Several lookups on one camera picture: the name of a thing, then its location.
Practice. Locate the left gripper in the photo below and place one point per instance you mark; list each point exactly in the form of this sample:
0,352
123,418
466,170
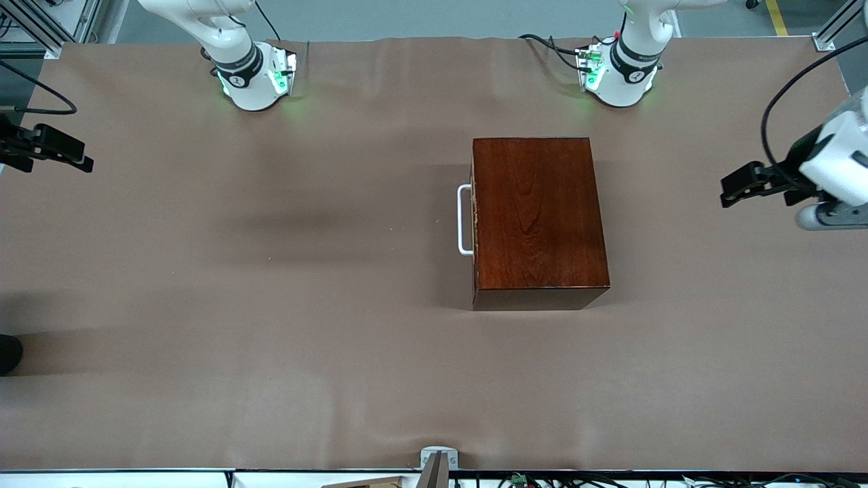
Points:
791,165

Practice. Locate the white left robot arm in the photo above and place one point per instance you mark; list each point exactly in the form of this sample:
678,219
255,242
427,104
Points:
627,85

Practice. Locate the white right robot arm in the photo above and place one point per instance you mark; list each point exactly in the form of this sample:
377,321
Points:
247,88

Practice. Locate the yellow floor tape strip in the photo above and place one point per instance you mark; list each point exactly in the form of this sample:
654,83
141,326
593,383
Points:
778,20

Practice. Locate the black rounded object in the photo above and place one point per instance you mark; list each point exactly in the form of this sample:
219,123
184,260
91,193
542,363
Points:
8,354

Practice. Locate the dark brown wooden cabinet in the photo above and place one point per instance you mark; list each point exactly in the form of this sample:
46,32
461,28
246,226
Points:
542,217

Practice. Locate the brown table cover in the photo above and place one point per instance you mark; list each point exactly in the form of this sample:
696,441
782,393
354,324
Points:
339,379

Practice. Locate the brown board piece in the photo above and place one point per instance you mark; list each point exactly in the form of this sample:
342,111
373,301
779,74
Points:
373,483

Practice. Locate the aluminium frame strut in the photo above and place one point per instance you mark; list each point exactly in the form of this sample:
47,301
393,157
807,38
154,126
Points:
831,34
34,27

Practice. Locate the grey metal camera bracket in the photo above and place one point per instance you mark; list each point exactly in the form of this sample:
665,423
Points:
439,457

